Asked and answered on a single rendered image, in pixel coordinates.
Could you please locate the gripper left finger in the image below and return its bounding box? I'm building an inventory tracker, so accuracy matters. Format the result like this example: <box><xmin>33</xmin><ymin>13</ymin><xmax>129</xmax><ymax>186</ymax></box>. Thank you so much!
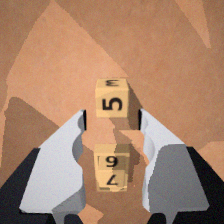
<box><xmin>0</xmin><ymin>109</ymin><xmax>87</xmax><ymax>224</ymax></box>

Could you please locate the tan wooden number cube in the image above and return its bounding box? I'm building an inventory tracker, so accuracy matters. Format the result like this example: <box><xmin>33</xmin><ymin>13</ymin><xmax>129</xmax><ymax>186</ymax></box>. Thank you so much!
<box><xmin>95</xmin><ymin>79</ymin><xmax>129</xmax><ymax>118</ymax></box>
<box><xmin>98</xmin><ymin>156</ymin><xmax>126</xmax><ymax>187</ymax></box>

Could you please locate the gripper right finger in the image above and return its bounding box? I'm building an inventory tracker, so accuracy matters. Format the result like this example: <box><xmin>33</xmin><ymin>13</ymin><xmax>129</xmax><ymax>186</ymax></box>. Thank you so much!
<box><xmin>138</xmin><ymin>109</ymin><xmax>224</xmax><ymax>224</ymax></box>

